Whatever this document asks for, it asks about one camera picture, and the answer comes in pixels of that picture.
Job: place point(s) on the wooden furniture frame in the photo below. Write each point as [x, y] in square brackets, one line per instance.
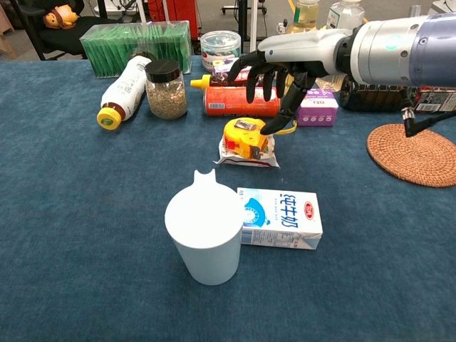
[6, 32]

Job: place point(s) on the clear box of green packets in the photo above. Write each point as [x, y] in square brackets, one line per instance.
[117, 46]

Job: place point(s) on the white plastic cup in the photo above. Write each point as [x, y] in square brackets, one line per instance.
[206, 231]

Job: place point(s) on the glass jar black lid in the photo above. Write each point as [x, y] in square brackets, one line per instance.
[166, 92]

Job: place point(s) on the white power plug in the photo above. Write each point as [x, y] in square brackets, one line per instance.
[282, 26]

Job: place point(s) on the small purple box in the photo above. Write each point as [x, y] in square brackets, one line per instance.
[317, 110]

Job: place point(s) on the purple white drink carton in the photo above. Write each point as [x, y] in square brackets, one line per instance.
[222, 66]

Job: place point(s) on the black wheeled stand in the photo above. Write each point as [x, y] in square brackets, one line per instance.
[260, 9]

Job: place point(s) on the white metal post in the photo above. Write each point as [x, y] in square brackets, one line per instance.
[253, 25]

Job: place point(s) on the clear tea bottle white cap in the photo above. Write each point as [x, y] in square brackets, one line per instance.
[343, 14]

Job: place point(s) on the black office chair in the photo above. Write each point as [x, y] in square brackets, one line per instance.
[60, 39]

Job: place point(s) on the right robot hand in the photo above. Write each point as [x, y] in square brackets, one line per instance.
[303, 50]

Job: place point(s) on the white snack packet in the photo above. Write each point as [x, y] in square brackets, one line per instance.
[246, 162]

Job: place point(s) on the white blue milk carton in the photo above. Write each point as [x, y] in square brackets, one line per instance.
[285, 221]

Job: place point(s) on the red cabinet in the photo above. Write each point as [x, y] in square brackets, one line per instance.
[178, 14]

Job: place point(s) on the white stand frame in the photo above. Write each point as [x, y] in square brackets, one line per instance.
[142, 10]

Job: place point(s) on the round woven coaster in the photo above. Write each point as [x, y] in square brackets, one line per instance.
[417, 156]

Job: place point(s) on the orange red can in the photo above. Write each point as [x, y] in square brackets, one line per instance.
[224, 101]

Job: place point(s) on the yellow tape measure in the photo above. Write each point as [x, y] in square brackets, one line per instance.
[242, 140]

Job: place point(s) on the yellow oil bottle white cap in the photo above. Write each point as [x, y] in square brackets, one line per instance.
[306, 16]

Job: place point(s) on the blue table mat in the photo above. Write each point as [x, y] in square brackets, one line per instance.
[89, 213]

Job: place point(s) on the white appliance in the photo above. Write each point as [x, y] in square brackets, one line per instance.
[445, 5]

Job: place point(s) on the orange plush toy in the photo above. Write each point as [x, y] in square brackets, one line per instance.
[60, 17]

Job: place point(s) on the round clear tub of clips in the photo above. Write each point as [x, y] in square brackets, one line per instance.
[219, 46]

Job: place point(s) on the dark sauce bottle yellow nozzle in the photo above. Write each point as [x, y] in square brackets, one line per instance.
[201, 83]

